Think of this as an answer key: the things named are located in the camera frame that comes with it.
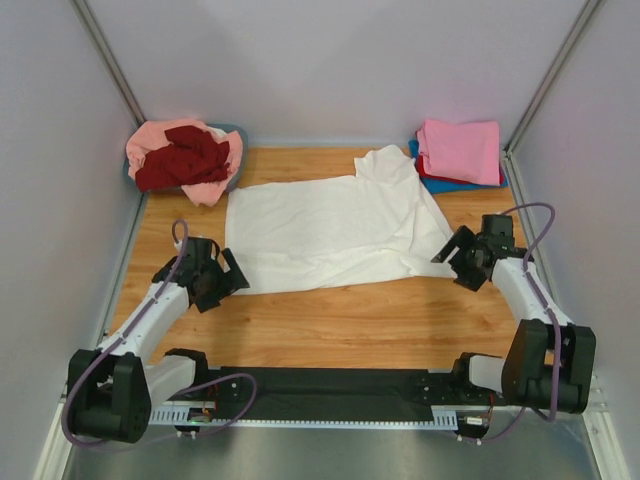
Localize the aluminium frame rail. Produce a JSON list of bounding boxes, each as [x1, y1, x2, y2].
[[69, 0, 146, 127], [501, 149, 576, 371]]

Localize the dark red t-shirt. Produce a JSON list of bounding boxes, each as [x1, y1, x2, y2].
[[134, 125, 230, 191]]

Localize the white t-shirt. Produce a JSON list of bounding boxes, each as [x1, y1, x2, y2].
[[225, 145, 454, 295]]

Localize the aluminium front rail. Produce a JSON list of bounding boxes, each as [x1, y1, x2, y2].
[[64, 364, 609, 413]]

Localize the aluminium frame rail left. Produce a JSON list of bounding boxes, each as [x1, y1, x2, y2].
[[69, 0, 146, 127]]

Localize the grey laundry basket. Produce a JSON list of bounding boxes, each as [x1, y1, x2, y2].
[[125, 118, 249, 206]]

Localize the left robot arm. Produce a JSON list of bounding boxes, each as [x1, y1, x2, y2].
[[61, 237, 249, 449]]

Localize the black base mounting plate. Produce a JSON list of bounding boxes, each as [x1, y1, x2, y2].
[[195, 367, 505, 423]]

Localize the salmon pink t-shirt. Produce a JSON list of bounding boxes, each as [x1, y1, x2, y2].
[[125, 118, 247, 207]]

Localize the slotted cable duct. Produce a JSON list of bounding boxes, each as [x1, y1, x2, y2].
[[140, 405, 460, 430]]

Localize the folded blue t-shirt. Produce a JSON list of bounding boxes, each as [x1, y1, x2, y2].
[[408, 139, 495, 195]]

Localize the folded red t-shirt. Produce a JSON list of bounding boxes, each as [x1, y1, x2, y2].
[[416, 155, 507, 186]]

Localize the folded pink t-shirt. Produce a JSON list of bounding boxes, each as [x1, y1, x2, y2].
[[416, 119, 501, 187]]

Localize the aluminium frame rail right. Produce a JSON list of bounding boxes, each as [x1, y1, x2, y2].
[[501, 149, 576, 371]]

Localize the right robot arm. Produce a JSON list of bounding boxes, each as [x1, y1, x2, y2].
[[432, 214, 596, 417]]

